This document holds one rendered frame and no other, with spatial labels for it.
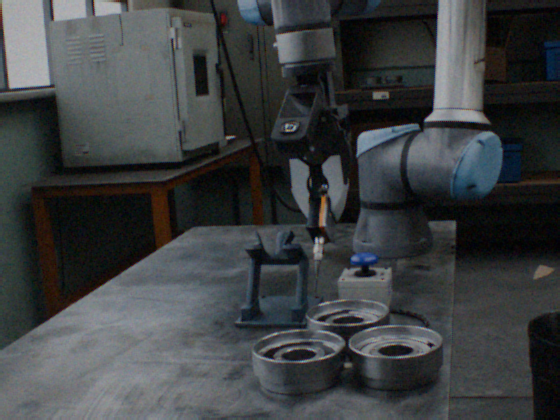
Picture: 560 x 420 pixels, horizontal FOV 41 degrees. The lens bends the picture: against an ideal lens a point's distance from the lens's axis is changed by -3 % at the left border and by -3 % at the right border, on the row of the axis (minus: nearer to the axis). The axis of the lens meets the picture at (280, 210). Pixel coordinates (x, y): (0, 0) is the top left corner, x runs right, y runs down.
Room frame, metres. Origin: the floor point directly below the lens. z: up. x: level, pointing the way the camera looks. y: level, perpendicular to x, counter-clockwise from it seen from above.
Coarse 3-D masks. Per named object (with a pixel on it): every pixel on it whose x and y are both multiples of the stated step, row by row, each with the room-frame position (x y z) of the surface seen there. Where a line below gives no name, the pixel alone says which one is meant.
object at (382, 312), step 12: (336, 300) 0.99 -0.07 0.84; (348, 300) 0.98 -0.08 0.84; (360, 300) 0.98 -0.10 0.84; (312, 312) 0.96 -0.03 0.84; (324, 312) 0.97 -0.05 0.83; (372, 312) 0.96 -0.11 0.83; (384, 312) 0.95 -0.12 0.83; (312, 324) 0.91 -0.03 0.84; (324, 324) 0.89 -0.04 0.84; (336, 324) 0.89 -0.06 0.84; (348, 324) 0.89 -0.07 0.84; (360, 324) 0.88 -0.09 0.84; (372, 324) 0.89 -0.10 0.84; (384, 324) 0.90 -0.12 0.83; (348, 336) 0.88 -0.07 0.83; (348, 348) 0.89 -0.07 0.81
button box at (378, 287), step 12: (348, 276) 1.09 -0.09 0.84; (360, 276) 1.08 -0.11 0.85; (372, 276) 1.08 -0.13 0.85; (384, 276) 1.07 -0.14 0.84; (348, 288) 1.06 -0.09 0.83; (360, 288) 1.06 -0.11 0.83; (372, 288) 1.05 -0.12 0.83; (384, 288) 1.05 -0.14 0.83; (372, 300) 1.05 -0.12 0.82; (384, 300) 1.05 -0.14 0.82
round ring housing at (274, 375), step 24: (288, 336) 0.88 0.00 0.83; (312, 336) 0.87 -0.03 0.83; (336, 336) 0.85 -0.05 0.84; (264, 360) 0.79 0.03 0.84; (288, 360) 0.84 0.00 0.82; (312, 360) 0.78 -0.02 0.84; (336, 360) 0.79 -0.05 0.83; (264, 384) 0.81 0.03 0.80; (288, 384) 0.78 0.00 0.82; (312, 384) 0.78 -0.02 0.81
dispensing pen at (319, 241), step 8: (320, 192) 1.05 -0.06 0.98; (312, 200) 1.02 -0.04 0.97; (320, 200) 1.02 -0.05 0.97; (312, 208) 1.01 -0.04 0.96; (312, 216) 1.00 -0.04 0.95; (312, 224) 0.99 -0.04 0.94; (312, 232) 1.00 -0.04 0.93; (320, 232) 1.00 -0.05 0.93; (312, 240) 1.01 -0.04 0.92; (320, 240) 0.99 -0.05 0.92; (320, 248) 0.98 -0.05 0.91; (320, 256) 0.98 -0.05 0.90
